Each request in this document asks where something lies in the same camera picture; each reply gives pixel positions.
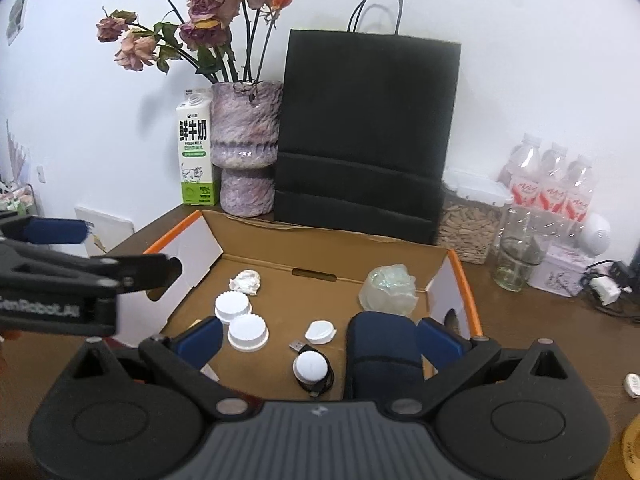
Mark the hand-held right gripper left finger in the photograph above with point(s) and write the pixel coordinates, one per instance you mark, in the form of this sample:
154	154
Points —
200	344

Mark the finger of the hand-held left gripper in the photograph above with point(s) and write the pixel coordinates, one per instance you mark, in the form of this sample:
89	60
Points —
150	272
55	231

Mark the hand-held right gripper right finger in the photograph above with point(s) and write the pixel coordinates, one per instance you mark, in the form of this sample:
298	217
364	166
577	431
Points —
440	344

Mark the navy blue fabric pouch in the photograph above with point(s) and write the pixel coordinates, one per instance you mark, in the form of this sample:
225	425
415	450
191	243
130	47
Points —
382	355

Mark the orange cardboard box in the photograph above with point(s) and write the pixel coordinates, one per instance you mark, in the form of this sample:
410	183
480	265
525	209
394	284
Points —
280	300

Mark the white ribbed jar lid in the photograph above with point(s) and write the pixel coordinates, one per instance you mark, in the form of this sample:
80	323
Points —
248	332
231	306

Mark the white booklet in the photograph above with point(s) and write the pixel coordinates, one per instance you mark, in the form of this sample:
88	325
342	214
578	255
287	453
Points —
107	225

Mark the crumpled green plastic bag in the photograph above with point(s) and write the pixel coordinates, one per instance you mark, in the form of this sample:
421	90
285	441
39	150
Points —
390	290

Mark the crumpled white paper ball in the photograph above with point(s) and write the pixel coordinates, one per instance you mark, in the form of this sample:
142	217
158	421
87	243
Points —
246	281

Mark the clear glass cup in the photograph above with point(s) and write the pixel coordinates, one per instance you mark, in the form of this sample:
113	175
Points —
517	260

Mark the clear seed storage container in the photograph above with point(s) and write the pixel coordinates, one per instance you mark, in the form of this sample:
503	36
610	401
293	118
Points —
467	230

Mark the small white cap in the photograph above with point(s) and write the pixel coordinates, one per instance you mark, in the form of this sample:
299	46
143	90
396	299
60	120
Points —
320	332

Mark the green white milk carton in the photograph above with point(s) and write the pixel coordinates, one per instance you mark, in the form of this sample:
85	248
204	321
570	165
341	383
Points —
196	150

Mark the white printed tin box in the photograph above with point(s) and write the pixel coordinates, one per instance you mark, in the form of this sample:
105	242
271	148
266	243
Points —
562	270

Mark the purple marbled vase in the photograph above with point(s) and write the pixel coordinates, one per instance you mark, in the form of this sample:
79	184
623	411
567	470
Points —
247	150

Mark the red label water bottle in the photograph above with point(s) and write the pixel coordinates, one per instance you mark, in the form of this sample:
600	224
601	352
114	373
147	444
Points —
580	195
552	185
522	180

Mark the white round speaker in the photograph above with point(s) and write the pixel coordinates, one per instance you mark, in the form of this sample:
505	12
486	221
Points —
595	232

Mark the small white oval object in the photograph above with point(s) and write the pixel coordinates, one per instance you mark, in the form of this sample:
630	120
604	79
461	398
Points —
633	385

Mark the round yellow coaster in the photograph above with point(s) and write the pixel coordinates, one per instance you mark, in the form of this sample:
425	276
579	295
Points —
632	452

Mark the black paper bag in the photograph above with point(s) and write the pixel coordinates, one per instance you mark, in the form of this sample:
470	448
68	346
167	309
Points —
365	135

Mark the dried rose bouquet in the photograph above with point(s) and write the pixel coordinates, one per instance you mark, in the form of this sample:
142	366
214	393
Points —
205	10

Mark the white wall socket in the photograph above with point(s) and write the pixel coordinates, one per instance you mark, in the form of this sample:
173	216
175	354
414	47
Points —
40	175

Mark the wall sticker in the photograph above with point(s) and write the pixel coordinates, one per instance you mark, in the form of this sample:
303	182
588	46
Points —
16	15

